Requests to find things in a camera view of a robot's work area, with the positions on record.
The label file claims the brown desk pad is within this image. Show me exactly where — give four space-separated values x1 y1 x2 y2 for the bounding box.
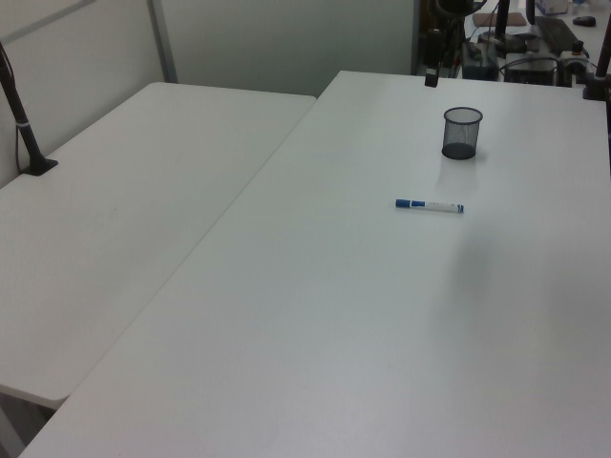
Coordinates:
472 11 527 29

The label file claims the emergency stop button box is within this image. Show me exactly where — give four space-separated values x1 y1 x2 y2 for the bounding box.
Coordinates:
559 40 592 73

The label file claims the blue and white marker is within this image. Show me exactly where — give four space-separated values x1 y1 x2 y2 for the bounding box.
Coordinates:
393 198 467 217

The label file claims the black monitor stand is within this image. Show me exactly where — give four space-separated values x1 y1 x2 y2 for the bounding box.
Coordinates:
476 0 532 54

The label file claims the grey metal box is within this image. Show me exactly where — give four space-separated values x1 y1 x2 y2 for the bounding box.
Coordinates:
504 52 560 87

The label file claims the black clamped camera stand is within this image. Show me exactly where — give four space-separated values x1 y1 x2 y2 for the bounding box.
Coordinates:
580 27 611 102
0 40 60 178

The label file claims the dark green device box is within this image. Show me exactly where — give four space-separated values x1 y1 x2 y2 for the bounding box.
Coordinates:
461 39 500 80

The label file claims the blue and white carton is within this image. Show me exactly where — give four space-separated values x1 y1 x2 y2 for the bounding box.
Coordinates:
534 0 572 15

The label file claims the black mesh pen cup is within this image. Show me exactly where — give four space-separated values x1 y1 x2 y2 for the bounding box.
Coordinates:
441 106 485 161

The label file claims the white side table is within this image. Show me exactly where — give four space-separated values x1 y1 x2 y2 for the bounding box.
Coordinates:
0 81 319 458

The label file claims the black keyboard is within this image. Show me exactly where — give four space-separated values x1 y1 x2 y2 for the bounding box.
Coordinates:
536 15 581 52

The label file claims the small dark hanging camera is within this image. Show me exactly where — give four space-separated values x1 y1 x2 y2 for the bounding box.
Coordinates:
423 27 444 89

